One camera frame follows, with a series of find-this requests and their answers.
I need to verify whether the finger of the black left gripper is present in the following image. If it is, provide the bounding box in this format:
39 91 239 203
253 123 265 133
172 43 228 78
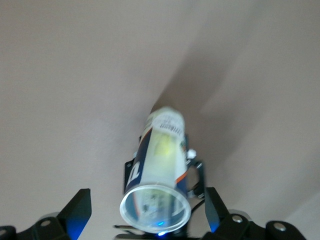
184 135 207 201
123 134 145 196

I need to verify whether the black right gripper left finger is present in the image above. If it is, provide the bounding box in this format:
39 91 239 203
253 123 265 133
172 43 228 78
58 188 92 240

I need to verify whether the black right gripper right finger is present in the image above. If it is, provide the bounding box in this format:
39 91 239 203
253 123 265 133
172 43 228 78
203 186 229 234

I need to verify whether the clear tennis ball can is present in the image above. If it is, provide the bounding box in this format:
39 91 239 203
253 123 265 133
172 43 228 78
119 105 192 235

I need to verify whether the brown table cover sheet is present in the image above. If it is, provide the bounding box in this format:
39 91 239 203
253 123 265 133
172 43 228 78
0 0 320 240

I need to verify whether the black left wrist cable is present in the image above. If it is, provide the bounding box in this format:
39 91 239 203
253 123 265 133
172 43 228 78
190 199 205 219

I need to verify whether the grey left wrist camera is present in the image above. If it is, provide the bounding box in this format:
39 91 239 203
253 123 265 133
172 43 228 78
113 223 202 240

